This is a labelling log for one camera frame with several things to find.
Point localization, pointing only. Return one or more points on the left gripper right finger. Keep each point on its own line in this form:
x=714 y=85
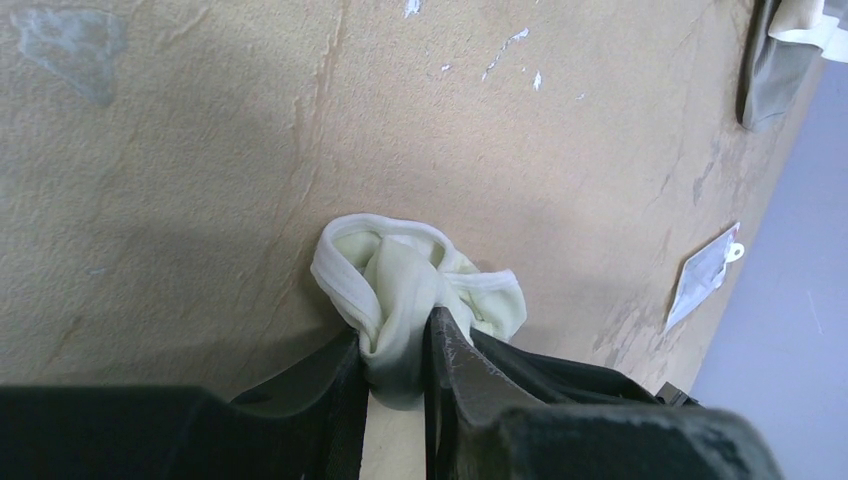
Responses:
x=494 y=411

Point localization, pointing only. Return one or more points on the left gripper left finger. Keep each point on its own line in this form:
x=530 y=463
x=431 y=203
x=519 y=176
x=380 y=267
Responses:
x=305 y=423

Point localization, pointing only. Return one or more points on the clear plastic packaging bag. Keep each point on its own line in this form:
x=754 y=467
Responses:
x=702 y=273

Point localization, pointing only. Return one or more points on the grey underwear with beige band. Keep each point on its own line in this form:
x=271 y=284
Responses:
x=785 y=38

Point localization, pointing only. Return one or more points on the pale yellow underwear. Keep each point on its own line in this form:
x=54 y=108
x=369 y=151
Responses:
x=384 y=276

